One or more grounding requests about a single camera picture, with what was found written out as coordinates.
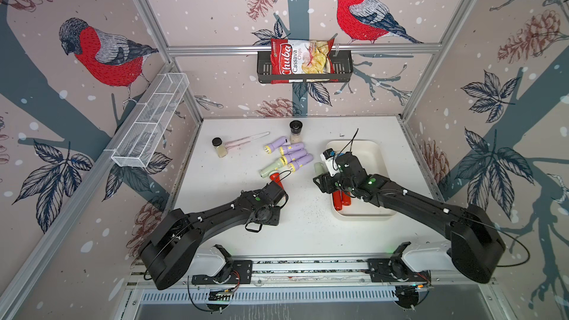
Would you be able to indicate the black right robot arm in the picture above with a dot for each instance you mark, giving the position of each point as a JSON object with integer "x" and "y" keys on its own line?
{"x": 475, "y": 245}

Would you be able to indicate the green flashlight under purple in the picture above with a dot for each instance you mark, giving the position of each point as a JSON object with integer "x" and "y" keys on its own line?
{"x": 271, "y": 168}

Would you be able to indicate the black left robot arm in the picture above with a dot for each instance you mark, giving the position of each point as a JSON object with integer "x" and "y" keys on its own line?
{"x": 168, "y": 251}

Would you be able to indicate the red cassava chips bag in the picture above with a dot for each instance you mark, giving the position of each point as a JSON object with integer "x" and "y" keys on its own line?
{"x": 301, "y": 57}

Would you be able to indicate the green flashlight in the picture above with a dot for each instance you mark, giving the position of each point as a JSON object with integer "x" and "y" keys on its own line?
{"x": 320, "y": 168}
{"x": 271, "y": 168}

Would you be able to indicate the black wall basket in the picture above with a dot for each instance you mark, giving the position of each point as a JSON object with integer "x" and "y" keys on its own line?
{"x": 337, "y": 67}

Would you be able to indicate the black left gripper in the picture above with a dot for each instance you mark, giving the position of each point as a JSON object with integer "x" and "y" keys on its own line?
{"x": 275, "y": 221}

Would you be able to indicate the aluminium front rail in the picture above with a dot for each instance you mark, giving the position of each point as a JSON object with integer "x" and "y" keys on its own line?
{"x": 327, "y": 271}

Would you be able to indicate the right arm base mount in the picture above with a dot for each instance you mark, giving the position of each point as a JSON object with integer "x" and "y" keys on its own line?
{"x": 393, "y": 269}

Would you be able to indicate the red flashlight white head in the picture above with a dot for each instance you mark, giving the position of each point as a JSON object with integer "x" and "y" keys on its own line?
{"x": 276, "y": 177}

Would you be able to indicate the black-top pepper grinder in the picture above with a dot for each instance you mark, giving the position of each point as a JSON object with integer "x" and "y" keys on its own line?
{"x": 295, "y": 131}

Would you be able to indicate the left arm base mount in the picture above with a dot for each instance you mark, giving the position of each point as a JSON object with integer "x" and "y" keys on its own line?
{"x": 218, "y": 266}

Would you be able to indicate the small glass spice bottle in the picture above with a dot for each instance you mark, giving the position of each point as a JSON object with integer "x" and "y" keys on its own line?
{"x": 220, "y": 148}

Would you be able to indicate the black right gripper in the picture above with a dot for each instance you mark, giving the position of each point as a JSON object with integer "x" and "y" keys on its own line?
{"x": 324, "y": 183}

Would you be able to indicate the purple flashlight top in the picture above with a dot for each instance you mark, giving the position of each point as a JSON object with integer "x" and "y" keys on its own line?
{"x": 275, "y": 145}

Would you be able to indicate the white wire mesh shelf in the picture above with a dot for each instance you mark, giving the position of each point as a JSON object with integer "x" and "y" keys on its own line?
{"x": 145, "y": 134}

